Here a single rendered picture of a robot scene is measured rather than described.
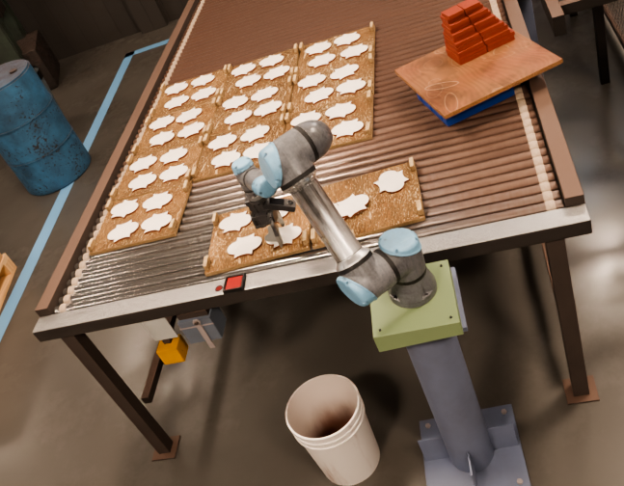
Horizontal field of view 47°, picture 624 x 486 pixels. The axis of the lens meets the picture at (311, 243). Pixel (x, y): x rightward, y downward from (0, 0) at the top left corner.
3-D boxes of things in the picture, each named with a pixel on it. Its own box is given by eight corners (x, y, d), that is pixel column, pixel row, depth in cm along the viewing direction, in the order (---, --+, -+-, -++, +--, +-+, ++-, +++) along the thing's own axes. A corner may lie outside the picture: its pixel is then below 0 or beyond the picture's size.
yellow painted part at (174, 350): (185, 362, 281) (157, 322, 266) (165, 364, 283) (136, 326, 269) (189, 345, 286) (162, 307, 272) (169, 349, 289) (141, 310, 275)
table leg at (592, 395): (600, 400, 277) (576, 240, 225) (567, 405, 280) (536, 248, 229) (593, 376, 286) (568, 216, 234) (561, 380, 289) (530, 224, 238)
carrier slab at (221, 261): (310, 250, 257) (309, 247, 256) (205, 277, 266) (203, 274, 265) (312, 192, 283) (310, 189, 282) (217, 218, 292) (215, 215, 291)
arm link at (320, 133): (329, 100, 201) (290, 143, 248) (299, 121, 198) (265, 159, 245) (353, 134, 201) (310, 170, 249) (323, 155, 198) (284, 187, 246)
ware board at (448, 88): (563, 63, 272) (562, 58, 271) (445, 120, 270) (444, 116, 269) (498, 24, 312) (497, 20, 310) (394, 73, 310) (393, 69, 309)
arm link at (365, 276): (406, 282, 204) (300, 121, 197) (366, 313, 200) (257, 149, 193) (390, 282, 216) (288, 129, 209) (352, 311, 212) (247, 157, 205)
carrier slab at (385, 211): (425, 220, 247) (424, 217, 246) (313, 250, 256) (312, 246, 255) (415, 163, 274) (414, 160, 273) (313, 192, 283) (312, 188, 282)
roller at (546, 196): (562, 205, 236) (560, 194, 233) (63, 310, 289) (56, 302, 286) (559, 197, 240) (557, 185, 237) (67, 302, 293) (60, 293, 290)
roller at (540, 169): (554, 178, 247) (553, 167, 244) (74, 284, 301) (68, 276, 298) (552, 171, 251) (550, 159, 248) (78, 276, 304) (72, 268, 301)
